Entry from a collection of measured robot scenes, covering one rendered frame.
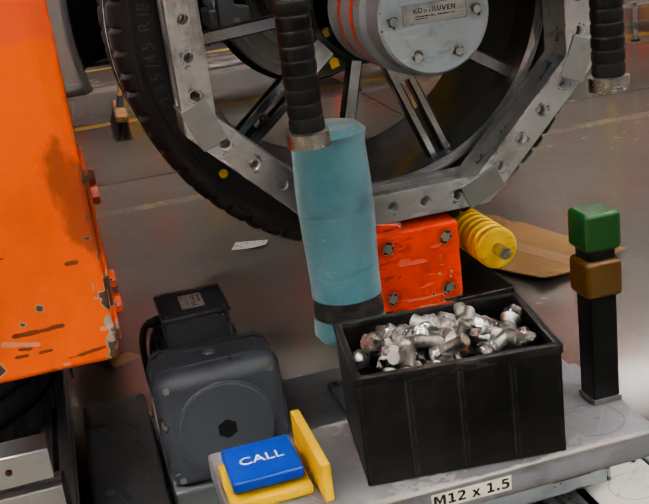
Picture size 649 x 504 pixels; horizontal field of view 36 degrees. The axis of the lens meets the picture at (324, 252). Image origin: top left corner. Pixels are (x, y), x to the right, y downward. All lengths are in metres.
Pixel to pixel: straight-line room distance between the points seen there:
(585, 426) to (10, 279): 0.62
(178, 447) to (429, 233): 0.45
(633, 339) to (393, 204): 1.06
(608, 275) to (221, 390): 0.57
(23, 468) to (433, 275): 0.57
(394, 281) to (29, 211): 0.48
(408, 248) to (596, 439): 0.40
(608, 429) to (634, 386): 1.05
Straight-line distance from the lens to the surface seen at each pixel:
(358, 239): 1.15
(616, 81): 1.13
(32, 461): 1.32
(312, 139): 1.00
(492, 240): 1.37
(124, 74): 1.29
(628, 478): 1.67
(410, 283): 1.32
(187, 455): 1.41
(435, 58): 1.12
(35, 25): 1.08
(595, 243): 1.02
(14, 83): 1.09
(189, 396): 1.38
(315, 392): 1.66
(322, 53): 1.34
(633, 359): 2.21
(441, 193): 1.31
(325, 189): 1.12
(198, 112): 1.20
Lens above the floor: 0.98
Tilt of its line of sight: 19 degrees down
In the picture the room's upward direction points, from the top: 8 degrees counter-clockwise
